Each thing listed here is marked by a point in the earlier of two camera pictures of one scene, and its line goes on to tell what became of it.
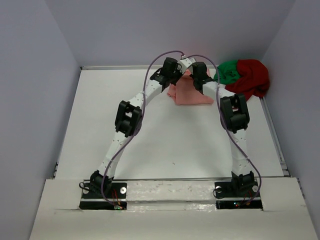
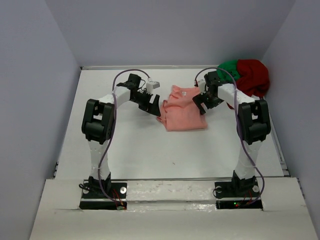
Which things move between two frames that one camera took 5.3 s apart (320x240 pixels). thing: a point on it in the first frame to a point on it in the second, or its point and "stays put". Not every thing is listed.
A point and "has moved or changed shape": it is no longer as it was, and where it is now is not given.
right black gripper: x=192 y=75 to x=200 y=98
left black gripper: x=179 y=75 to x=152 y=108
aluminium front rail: x=172 y=179 stays put
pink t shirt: x=185 y=92 has moved or changed shape
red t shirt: x=254 y=81 stays put
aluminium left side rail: x=55 y=171 stays put
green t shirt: x=228 y=72 stays put
